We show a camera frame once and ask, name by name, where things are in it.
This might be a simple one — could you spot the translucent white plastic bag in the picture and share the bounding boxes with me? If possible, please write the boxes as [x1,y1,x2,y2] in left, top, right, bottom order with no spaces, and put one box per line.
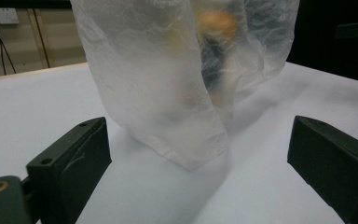
[69,0,301,172]

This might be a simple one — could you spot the white wall socket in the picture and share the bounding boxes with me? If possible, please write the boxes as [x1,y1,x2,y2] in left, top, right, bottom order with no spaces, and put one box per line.
[0,7,20,26]

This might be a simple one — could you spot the orange round fruit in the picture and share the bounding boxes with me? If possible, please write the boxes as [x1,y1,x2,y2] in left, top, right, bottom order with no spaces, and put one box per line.
[198,9,239,40]

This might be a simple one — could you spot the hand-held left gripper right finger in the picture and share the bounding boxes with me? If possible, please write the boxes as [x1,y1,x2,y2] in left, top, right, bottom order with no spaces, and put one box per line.
[286,115,358,224]

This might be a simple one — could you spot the black cable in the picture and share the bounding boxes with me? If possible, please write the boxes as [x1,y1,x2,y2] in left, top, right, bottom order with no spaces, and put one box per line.
[0,14,18,77]

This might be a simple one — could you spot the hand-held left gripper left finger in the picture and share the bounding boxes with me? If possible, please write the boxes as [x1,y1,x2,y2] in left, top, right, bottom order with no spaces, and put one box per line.
[25,116,113,224]

